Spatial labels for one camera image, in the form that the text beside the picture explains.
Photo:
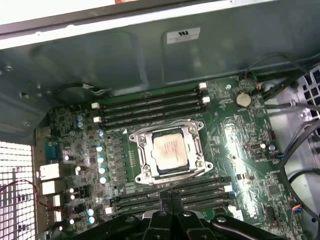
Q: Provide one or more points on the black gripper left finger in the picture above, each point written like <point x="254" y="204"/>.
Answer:
<point x="165" y="202"/>

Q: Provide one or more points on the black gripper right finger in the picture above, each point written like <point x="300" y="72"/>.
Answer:
<point x="176" y="202"/>

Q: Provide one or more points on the silver CPU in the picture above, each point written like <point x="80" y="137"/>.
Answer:
<point x="170" y="152"/>

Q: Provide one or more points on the metal socket cover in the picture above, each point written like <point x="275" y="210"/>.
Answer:
<point x="192" y="150"/>

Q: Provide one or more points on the CPU socket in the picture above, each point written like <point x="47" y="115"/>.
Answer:
<point x="133" y="137"/>

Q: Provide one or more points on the green motherboard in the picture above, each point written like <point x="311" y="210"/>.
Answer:
<point x="225" y="162"/>

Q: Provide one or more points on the blue-top capacitor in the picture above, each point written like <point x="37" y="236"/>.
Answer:
<point x="80" y="125"/>
<point x="103" y="180"/>
<point x="80" y="117"/>
<point x="100" y="160"/>
<point x="102" y="170"/>
<point x="101" y="133"/>
<point x="99" y="149"/>

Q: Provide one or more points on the metal USB port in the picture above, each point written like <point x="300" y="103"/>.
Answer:
<point x="253" y="147"/>

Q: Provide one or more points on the silver port block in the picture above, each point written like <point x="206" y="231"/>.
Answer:
<point x="49" y="188"/>
<point x="50" y="172"/>

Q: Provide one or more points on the round coin battery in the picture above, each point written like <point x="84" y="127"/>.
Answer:
<point x="242" y="99"/>

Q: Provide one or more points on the blue serial port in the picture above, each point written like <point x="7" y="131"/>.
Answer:
<point x="52" y="150"/>

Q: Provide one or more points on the silver motherboard screw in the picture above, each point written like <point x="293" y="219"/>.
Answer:
<point x="228" y="87"/>

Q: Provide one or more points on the black PC case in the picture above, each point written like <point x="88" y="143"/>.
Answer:
<point x="100" y="62"/>

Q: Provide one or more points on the white case sticker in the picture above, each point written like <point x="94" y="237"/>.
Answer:
<point x="183" y="36"/>

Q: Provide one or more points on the silver disk bay cage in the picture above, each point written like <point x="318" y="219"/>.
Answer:
<point x="310" y="87"/>

